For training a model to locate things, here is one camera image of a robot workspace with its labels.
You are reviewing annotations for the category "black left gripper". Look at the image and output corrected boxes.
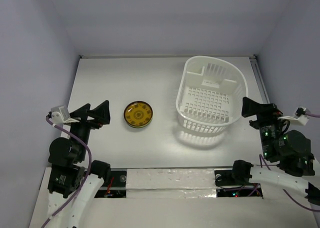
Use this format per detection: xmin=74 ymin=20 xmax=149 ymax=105
xmin=66 ymin=98 xmax=111 ymax=159

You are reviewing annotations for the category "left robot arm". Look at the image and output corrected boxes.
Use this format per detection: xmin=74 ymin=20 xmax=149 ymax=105
xmin=42 ymin=100 xmax=113 ymax=228

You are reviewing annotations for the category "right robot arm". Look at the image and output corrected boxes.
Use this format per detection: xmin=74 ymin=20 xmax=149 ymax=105
xmin=230 ymin=96 xmax=320 ymax=206

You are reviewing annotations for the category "white plastic dish rack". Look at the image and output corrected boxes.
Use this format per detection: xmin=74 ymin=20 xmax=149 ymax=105
xmin=175 ymin=56 xmax=248 ymax=134

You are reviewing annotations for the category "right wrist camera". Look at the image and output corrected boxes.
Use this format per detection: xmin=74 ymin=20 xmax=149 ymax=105
xmin=278 ymin=106 xmax=309 ymax=126

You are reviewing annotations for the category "silver foil covered bar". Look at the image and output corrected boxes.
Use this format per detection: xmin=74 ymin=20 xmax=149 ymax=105
xmin=125 ymin=168 xmax=217 ymax=199

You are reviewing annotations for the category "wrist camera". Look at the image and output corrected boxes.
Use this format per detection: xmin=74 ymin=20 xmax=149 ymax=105
xmin=278 ymin=106 xmax=309 ymax=126
xmin=50 ymin=105 xmax=71 ymax=124

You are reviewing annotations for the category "yellow brown-rimmed plate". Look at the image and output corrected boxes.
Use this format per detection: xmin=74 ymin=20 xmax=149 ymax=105
xmin=123 ymin=101 xmax=154 ymax=129

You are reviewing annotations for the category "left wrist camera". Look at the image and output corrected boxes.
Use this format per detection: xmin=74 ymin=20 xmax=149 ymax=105
xmin=50 ymin=105 xmax=71 ymax=124

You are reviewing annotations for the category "aluminium rail right edge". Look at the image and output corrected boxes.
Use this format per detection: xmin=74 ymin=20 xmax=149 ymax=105
xmin=249 ymin=57 xmax=270 ymax=104

